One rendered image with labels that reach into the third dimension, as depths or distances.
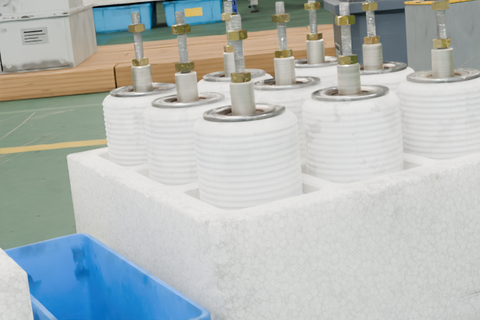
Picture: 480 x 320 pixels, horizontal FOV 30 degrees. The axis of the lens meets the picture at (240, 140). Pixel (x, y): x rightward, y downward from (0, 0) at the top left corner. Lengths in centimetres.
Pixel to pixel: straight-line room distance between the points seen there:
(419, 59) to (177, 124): 42
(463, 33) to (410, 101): 28
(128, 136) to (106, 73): 195
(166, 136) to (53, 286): 21
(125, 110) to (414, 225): 34
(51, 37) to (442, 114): 224
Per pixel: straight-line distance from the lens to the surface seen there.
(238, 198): 79
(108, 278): 91
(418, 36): 119
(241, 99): 80
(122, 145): 100
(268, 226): 76
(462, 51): 118
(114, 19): 566
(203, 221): 75
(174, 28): 90
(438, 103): 91
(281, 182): 79
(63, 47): 303
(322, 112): 84
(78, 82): 295
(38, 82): 298
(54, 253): 96
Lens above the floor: 39
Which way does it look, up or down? 12 degrees down
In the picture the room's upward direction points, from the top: 5 degrees counter-clockwise
